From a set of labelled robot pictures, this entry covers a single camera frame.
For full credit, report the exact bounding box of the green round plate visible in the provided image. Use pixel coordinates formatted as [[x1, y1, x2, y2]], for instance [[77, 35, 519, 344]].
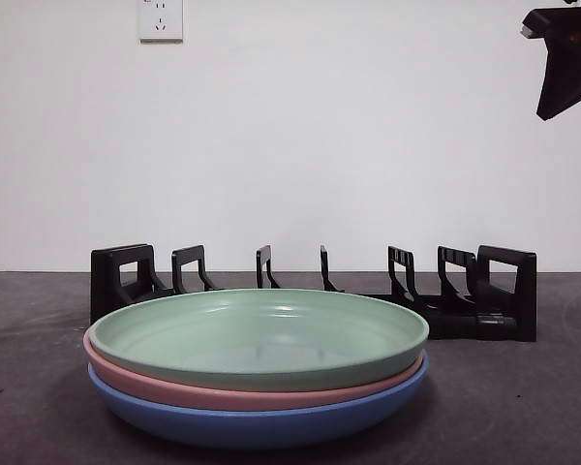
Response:
[[86, 288, 431, 393]]

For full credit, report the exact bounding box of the pink round plate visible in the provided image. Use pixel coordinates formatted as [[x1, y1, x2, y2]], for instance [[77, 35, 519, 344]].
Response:
[[82, 333, 426, 413]]

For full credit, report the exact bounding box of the blue round plate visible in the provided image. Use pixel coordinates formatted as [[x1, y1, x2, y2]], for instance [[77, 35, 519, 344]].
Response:
[[86, 360, 430, 451]]

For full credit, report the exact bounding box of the black plastic dish rack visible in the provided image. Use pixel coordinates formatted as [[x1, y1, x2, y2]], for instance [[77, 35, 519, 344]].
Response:
[[90, 243, 538, 343]]

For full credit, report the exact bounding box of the white wall socket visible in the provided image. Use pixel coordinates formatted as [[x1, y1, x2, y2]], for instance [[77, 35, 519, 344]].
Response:
[[138, 0, 185, 44]]

